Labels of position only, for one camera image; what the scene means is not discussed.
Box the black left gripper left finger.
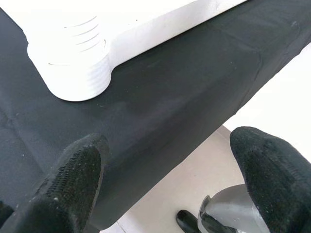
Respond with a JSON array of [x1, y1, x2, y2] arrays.
[[0, 133, 110, 233]]

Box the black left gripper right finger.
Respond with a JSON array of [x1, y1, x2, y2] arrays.
[[229, 126, 311, 233]]

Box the black table cloth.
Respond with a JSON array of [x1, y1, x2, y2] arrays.
[[0, 0, 311, 231]]

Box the white plastic children table top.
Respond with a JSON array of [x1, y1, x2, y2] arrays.
[[0, 0, 248, 102]]

